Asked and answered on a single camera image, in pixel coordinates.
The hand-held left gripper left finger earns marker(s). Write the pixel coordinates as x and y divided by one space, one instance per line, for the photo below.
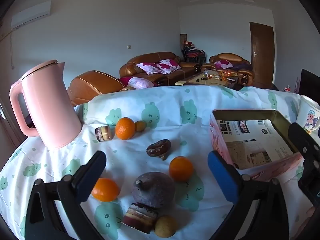
85 190

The wooden coffee table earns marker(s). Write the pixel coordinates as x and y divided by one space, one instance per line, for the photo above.
192 81

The brown leather armchair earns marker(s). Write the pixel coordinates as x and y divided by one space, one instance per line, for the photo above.
226 57

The small yellow round fruit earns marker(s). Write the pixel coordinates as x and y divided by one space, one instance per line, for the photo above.
165 226

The white green printed tablecloth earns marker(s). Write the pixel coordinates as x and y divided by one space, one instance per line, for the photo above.
175 127

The white magenta floral pillow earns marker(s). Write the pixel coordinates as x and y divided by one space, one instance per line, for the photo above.
168 66
147 68

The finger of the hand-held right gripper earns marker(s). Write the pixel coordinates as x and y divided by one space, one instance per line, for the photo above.
301 140

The dark wooden furniture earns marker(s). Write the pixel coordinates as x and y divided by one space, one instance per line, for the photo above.
28 122

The brown leather sofa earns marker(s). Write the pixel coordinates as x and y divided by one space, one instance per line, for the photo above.
150 57

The pink cardboard box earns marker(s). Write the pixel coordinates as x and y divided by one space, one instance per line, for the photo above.
218 140

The black television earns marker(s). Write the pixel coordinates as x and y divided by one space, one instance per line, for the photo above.
310 82

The brown wooden door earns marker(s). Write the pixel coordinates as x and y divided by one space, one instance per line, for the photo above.
261 55

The dark purple round fruit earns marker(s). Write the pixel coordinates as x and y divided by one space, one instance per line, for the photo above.
153 190

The stack of dark chairs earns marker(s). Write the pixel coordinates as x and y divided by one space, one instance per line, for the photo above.
193 53

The large orange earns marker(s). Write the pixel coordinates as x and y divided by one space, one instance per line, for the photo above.
125 128

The chocolate donut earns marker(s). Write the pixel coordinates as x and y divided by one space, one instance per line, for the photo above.
158 148

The white wall conduit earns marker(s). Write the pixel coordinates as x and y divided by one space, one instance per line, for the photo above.
11 50

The layered cake slice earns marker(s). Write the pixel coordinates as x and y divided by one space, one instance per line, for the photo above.
140 217

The white air conditioner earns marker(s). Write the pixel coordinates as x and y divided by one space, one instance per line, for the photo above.
31 13

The small magenta floral pillow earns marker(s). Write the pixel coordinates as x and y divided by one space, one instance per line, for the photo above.
223 64

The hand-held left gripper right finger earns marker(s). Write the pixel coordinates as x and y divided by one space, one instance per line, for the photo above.
222 177

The small round layered cake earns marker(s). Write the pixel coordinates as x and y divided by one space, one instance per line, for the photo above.
103 133

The pink white cushion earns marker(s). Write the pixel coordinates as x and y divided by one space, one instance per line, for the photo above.
140 83

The pink electric kettle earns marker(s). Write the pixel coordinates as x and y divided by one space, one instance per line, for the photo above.
47 105

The small kumquat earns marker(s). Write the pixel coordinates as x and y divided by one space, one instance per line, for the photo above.
140 126

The white cartoon mug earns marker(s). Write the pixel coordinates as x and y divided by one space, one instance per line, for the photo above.
308 117

